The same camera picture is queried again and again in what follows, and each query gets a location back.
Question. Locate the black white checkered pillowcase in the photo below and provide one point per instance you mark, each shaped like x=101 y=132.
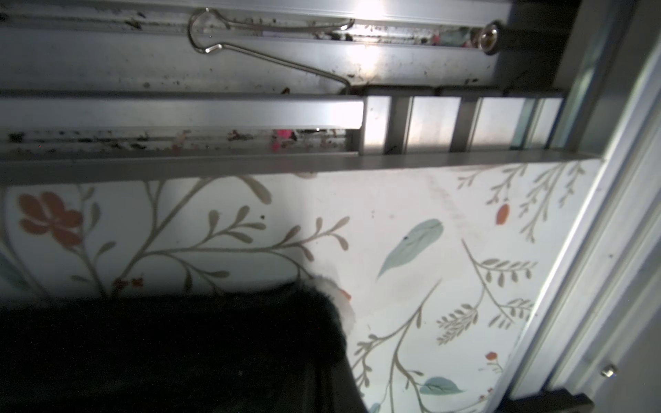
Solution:
x=280 y=349

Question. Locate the floral patterned table mat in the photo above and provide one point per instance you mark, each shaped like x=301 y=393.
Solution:
x=444 y=267

